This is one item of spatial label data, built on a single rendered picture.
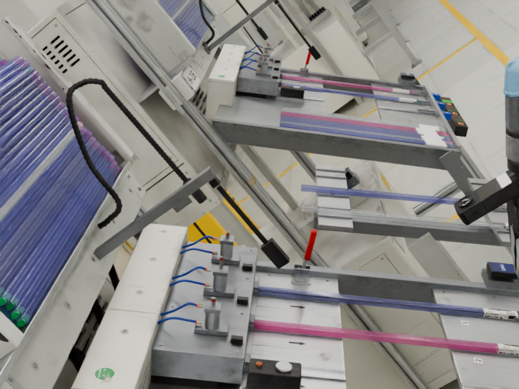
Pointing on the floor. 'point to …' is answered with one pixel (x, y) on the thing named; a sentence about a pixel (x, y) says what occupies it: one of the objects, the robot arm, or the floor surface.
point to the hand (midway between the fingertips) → (518, 275)
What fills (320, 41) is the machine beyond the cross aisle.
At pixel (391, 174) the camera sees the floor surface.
